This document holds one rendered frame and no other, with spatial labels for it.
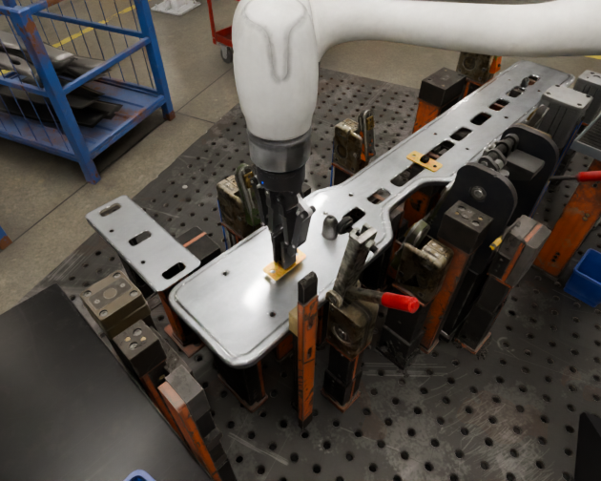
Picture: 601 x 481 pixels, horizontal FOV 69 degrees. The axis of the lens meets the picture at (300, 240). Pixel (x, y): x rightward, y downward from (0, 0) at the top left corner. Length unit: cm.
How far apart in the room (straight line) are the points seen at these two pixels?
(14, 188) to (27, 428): 237
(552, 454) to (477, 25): 83
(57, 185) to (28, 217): 27
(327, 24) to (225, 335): 51
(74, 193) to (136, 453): 227
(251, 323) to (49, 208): 213
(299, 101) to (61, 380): 53
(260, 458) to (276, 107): 70
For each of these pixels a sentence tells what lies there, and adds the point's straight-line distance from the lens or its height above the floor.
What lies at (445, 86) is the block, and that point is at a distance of 140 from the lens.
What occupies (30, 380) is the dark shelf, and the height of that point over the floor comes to 103.
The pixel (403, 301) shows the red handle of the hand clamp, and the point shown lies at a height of 114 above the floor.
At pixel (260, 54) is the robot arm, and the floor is 143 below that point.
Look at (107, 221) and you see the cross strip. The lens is 101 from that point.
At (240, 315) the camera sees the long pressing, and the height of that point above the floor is 100.
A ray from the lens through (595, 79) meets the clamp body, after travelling 154.
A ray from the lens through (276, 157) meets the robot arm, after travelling 61.
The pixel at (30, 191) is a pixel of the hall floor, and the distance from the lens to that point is 297.
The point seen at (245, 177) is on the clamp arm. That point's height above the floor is 110.
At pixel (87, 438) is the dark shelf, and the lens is 72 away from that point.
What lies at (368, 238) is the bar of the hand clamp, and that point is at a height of 121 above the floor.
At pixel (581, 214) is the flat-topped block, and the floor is 93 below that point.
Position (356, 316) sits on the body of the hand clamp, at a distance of 72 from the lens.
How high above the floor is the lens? 165
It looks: 47 degrees down
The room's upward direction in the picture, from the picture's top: straight up
